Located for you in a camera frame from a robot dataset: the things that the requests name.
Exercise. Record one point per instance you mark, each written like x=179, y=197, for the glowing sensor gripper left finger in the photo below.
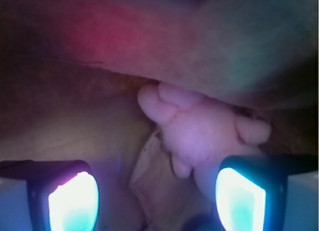
x=48, y=196

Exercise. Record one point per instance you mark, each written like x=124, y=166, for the pink plush bunny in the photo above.
x=199, y=132

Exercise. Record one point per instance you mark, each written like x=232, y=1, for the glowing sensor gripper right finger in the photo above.
x=268, y=193

